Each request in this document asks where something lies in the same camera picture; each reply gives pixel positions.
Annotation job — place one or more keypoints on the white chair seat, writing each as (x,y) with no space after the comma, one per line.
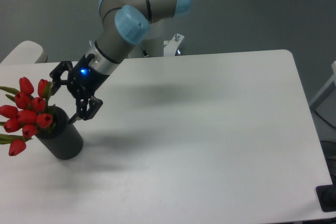
(27,52)

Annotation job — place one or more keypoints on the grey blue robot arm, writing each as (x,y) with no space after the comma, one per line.
(152,10)

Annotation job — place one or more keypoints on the white frame at right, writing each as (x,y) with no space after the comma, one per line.
(324,91)

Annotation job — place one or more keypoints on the black device at table edge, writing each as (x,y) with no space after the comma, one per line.
(326,197)

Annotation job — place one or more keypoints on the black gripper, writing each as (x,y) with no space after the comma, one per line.
(82,82)

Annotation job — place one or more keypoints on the dark grey ribbed vase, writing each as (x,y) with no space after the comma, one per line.
(63,141)

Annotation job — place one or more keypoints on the red tulip bouquet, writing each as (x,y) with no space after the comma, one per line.
(29,116)

